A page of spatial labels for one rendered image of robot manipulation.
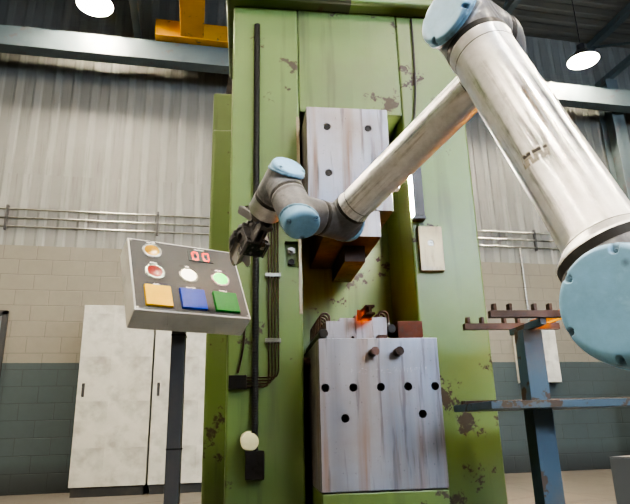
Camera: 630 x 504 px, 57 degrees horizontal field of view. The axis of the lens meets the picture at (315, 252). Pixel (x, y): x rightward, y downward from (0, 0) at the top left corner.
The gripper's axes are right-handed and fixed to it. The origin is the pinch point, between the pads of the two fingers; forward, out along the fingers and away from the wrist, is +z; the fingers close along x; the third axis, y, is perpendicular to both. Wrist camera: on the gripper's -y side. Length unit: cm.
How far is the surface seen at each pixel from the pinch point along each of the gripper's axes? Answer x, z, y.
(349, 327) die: 42.3, 11.3, 12.2
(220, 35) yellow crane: 194, 192, -669
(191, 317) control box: -10.7, 12.4, 12.3
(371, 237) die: 51, -7, -13
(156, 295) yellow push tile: -20.7, 10.3, 7.3
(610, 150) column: 836, 97, -508
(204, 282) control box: -5.3, 11.0, -0.5
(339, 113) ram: 42, -28, -56
